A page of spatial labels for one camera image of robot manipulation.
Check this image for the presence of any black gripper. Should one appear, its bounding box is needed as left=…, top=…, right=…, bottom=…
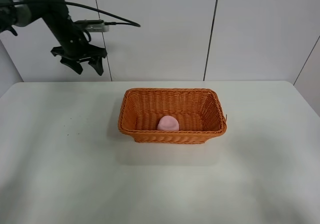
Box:
left=44, top=11, right=107, bottom=75

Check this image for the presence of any pink peach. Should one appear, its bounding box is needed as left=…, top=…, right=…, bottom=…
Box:
left=157, top=115, right=180, bottom=131

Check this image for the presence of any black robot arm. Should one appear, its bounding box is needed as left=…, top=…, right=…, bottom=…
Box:
left=0, top=0, right=107, bottom=75

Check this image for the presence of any orange woven basket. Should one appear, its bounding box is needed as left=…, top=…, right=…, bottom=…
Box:
left=118, top=88, right=227, bottom=144

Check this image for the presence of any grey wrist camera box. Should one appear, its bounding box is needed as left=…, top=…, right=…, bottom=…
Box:
left=74, top=19, right=109, bottom=33

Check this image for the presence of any black cable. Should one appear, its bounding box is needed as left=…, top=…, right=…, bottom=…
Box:
left=0, top=0, right=141, bottom=28

